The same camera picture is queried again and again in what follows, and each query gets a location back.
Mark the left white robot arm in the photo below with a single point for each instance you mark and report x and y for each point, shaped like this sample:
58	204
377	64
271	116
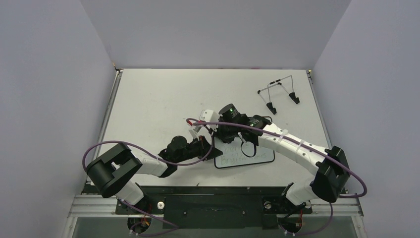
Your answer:
113	170

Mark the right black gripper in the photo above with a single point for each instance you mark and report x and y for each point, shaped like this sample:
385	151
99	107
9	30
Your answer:
214	128

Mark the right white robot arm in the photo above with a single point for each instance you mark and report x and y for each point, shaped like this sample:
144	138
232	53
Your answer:
328	166

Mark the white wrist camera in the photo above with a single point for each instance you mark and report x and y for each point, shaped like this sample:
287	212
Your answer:
195	131
209	116

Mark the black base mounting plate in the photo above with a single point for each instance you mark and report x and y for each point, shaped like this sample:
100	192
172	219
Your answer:
206	207

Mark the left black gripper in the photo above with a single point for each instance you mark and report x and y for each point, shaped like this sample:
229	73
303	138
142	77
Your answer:
203	146

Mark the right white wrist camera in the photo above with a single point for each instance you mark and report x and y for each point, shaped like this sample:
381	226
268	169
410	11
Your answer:
209	116

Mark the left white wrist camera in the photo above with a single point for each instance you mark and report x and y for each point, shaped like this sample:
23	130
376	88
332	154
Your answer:
195	131

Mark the small black-framed whiteboard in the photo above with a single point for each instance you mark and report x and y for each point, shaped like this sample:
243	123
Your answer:
239	153

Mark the wire whiteboard stand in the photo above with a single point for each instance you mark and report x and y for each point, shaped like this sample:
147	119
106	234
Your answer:
276	89

